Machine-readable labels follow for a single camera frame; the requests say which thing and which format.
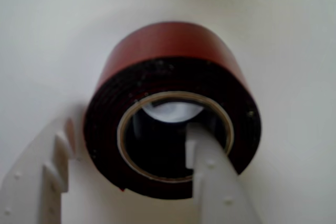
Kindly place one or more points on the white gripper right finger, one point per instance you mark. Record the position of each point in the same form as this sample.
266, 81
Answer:
218, 187

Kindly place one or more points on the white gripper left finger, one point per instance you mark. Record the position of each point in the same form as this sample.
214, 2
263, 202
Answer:
29, 182

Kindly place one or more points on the red tape roll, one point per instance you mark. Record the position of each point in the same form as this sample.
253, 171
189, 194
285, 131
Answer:
170, 45

